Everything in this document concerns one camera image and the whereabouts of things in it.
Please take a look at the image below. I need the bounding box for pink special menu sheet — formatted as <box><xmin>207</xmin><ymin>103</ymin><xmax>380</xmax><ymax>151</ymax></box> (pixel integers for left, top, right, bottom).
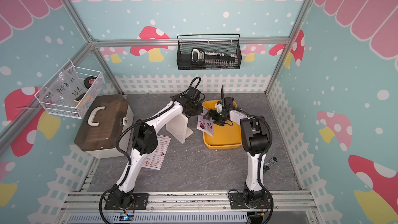
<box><xmin>197</xmin><ymin>106</ymin><xmax>215</xmax><ymax>137</ymax></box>

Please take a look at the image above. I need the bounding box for clear acrylic menu holder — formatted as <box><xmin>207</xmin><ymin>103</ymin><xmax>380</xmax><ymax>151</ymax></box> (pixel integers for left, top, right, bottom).
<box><xmin>166</xmin><ymin>114</ymin><xmax>193</xmax><ymax>144</ymax></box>

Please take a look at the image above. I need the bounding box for yellow-header menu sheet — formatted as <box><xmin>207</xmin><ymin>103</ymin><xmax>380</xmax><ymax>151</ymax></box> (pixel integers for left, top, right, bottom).
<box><xmin>143</xmin><ymin>135</ymin><xmax>172</xmax><ymax>171</ymax></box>

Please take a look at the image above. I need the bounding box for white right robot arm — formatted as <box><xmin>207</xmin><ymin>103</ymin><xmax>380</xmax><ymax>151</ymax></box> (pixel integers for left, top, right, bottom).
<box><xmin>206</xmin><ymin>89</ymin><xmax>274</xmax><ymax>224</ymax></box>

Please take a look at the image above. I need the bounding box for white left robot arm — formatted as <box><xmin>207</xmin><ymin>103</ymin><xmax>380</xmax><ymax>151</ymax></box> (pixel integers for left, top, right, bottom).
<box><xmin>98</xmin><ymin>76</ymin><xmax>205</xmax><ymax>224</ymax></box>

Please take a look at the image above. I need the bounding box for yellow plastic tray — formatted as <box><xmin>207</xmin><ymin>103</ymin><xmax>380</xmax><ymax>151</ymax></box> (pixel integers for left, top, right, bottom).
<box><xmin>202</xmin><ymin>100</ymin><xmax>242</xmax><ymax>150</ymax></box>

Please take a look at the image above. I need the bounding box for socket set in basket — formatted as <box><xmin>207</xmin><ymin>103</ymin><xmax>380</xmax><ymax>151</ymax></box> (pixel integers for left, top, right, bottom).
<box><xmin>190</xmin><ymin>48</ymin><xmax>241</xmax><ymax>69</ymax></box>

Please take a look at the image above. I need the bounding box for white box with brown lid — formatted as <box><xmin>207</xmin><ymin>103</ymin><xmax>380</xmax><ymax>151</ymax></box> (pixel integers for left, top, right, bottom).
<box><xmin>74</xmin><ymin>94</ymin><xmax>134</xmax><ymax>159</ymax></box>

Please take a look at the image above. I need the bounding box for black tape roll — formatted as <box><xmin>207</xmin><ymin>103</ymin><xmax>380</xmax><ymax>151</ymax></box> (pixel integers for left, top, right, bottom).
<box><xmin>84</xmin><ymin>76</ymin><xmax>97</xmax><ymax>89</ymax></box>

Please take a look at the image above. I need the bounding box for clear labelled plastic bag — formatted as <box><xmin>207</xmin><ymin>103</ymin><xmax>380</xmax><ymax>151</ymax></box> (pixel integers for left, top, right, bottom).
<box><xmin>48</xmin><ymin>69</ymin><xmax>88</xmax><ymax>110</ymax></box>

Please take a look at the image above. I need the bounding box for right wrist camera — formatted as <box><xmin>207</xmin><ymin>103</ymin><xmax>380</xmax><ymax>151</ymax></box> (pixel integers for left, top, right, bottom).
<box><xmin>215</xmin><ymin>101</ymin><xmax>223</xmax><ymax>113</ymax></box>

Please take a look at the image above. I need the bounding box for black wire wall basket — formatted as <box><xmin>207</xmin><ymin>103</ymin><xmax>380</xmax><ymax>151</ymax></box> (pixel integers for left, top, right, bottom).
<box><xmin>176</xmin><ymin>34</ymin><xmax>242</xmax><ymax>70</ymax></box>

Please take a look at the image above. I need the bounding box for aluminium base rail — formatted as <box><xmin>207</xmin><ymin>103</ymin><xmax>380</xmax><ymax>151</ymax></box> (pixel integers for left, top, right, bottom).
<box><xmin>58</xmin><ymin>189</ymin><xmax>321</xmax><ymax>224</ymax></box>

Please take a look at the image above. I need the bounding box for white wire wall basket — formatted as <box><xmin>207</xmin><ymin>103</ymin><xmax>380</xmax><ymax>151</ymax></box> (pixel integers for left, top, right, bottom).
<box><xmin>35</xmin><ymin>60</ymin><xmax>105</xmax><ymax>119</ymax></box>

